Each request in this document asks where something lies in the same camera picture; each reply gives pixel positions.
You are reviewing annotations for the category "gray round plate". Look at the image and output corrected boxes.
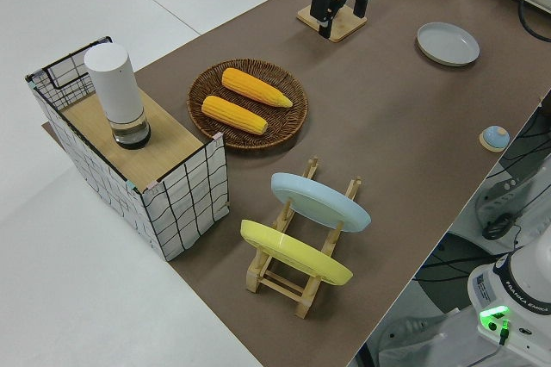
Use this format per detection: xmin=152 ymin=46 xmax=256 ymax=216
xmin=415 ymin=22 xmax=481 ymax=68

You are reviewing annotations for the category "light blue plate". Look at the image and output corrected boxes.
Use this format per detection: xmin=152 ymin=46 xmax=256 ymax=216
xmin=270 ymin=171 xmax=372 ymax=234

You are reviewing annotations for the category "yellow plate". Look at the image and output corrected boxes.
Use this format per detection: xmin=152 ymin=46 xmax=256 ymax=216
xmin=239 ymin=219 xmax=354 ymax=287

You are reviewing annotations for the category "light wooden square coaster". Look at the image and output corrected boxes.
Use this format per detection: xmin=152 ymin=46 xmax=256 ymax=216
xmin=295 ymin=2 xmax=369 ymax=44

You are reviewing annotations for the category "yellow corn cob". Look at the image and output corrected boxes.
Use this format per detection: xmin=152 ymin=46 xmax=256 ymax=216
xmin=201 ymin=95 xmax=269 ymax=136
xmin=221 ymin=67 xmax=294 ymax=109

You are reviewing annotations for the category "brown wicker basket tray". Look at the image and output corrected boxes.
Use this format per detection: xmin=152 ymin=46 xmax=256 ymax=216
xmin=187 ymin=58 xmax=310 ymax=152

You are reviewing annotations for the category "brown table mat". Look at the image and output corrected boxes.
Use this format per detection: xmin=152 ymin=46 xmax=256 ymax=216
xmin=40 ymin=0 xmax=551 ymax=367

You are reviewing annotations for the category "blue bell wooden base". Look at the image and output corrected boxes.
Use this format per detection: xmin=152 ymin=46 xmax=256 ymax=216
xmin=479 ymin=124 xmax=511 ymax=152

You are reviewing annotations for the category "wooden shelf board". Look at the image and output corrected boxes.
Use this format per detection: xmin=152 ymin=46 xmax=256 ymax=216
xmin=59 ymin=90 xmax=204 ymax=184

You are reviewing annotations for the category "white cylinder clear base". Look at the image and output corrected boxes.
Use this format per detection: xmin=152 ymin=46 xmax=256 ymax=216
xmin=83 ymin=42 xmax=152 ymax=151

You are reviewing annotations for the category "white grid storage box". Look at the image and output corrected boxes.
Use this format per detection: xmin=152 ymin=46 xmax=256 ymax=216
xmin=24 ymin=34 xmax=230 ymax=263

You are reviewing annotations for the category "wooden dish rack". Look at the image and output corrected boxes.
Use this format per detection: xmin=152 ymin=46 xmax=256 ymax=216
xmin=245 ymin=154 xmax=363 ymax=320

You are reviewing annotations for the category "black cable plug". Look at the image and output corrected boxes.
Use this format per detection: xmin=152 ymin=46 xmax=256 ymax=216
xmin=481 ymin=213 xmax=517 ymax=241

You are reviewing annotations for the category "dark gray robot pedestal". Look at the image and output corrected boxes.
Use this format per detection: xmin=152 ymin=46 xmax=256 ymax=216
xmin=411 ymin=233 xmax=513 ymax=312

